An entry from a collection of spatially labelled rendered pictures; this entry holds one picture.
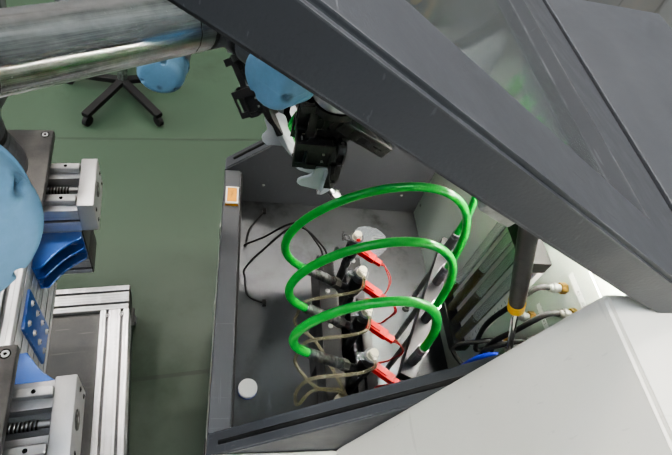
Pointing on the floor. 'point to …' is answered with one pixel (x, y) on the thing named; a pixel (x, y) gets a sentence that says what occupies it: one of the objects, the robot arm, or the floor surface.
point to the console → (552, 394)
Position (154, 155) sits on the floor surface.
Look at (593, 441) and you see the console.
